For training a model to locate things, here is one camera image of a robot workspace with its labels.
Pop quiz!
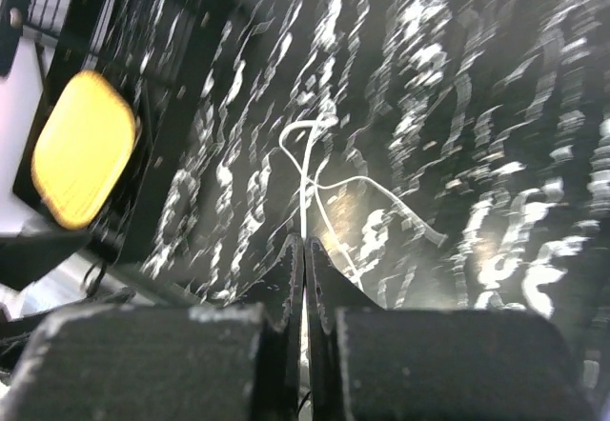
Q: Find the white cable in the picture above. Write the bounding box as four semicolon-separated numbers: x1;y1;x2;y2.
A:
278;113;449;293

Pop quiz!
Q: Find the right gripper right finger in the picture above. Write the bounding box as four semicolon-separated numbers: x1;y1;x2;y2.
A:
304;238;597;420

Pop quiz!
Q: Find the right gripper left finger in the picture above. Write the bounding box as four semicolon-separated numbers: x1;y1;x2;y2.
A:
1;235;304;420

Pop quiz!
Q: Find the black wire dish rack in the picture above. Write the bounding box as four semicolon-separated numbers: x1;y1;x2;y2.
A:
1;0;236;263

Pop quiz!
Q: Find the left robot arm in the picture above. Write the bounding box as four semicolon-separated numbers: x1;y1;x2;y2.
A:
1;230;92;291

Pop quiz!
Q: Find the orange woven mat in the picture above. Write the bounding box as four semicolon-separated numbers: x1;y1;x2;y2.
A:
30;70;139;230

